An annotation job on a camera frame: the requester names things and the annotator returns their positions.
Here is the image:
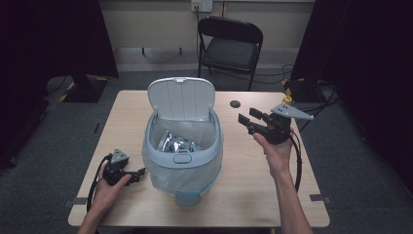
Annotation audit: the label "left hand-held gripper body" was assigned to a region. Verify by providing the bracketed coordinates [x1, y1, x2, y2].
[101, 148, 132, 187]

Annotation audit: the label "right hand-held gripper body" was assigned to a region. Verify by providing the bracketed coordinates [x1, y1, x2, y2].
[252, 101, 316, 146]

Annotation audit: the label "silver foil snack packet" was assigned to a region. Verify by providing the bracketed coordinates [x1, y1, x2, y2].
[157, 130, 205, 154]

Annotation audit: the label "grey lidded trash bin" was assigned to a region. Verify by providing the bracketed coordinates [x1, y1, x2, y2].
[141, 76, 225, 208]

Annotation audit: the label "person's left hand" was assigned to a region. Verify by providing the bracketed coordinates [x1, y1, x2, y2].
[92, 173, 132, 215]

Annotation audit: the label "person's right hand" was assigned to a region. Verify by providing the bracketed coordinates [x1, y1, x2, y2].
[252, 131, 294, 179]

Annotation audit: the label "black stand base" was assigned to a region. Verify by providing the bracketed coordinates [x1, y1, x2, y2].
[281, 77, 326, 104]
[57, 72, 110, 104]

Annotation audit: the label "clear plastic bin liner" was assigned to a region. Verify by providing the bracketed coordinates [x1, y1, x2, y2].
[142, 117, 224, 197]

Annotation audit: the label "black folding chair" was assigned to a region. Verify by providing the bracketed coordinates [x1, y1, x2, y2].
[197, 16, 264, 93]

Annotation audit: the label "black curtain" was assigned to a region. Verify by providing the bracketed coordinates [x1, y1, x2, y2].
[0, 0, 120, 170]
[289, 0, 413, 196]

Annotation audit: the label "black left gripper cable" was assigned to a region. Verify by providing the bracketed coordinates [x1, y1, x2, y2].
[85, 153, 113, 213]

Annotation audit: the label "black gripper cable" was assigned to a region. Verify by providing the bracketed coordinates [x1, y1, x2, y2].
[85, 153, 113, 213]
[287, 127, 304, 193]

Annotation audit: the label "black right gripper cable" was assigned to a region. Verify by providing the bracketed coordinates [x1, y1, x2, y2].
[287, 127, 304, 193]

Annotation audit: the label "black floor cables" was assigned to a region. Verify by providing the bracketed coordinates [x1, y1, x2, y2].
[259, 63, 341, 133]

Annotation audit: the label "black outlet cable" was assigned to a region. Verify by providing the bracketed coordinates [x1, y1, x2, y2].
[194, 11, 202, 67]

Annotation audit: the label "white wall outlet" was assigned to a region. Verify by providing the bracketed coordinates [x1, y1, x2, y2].
[190, 0, 214, 14]

